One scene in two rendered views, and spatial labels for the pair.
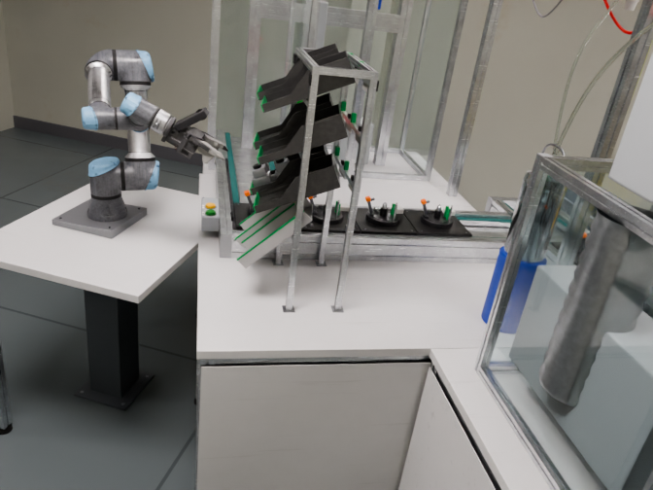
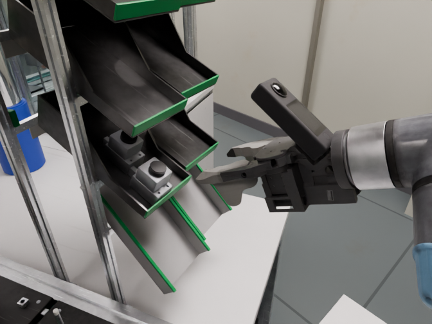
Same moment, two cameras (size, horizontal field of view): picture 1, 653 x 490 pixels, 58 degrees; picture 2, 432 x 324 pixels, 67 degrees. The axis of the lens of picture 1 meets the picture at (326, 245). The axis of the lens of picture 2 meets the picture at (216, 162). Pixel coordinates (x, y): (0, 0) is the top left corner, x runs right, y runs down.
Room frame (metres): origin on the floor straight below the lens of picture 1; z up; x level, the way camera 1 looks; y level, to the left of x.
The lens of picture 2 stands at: (2.23, 0.63, 1.57)
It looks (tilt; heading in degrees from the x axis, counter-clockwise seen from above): 32 degrees down; 216
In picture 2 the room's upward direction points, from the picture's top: straight up
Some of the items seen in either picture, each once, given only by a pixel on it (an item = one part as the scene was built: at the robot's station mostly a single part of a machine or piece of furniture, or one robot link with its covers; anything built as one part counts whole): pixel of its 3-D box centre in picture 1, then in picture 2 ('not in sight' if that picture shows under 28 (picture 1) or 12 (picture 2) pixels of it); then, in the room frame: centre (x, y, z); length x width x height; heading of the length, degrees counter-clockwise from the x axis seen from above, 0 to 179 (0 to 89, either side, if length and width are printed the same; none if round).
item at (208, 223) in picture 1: (210, 213); not in sight; (2.20, 0.49, 0.93); 0.21 x 0.07 x 0.06; 14
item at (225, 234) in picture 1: (223, 199); not in sight; (2.40, 0.48, 0.91); 0.89 x 0.06 x 0.11; 14
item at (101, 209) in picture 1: (107, 203); not in sight; (2.14, 0.90, 0.94); 0.15 x 0.15 x 0.10
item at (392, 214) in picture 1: (384, 210); not in sight; (2.29, -0.22, 1.01); 0.24 x 0.24 x 0.13; 14
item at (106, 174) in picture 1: (106, 175); not in sight; (2.14, 0.90, 1.06); 0.13 x 0.12 x 0.14; 112
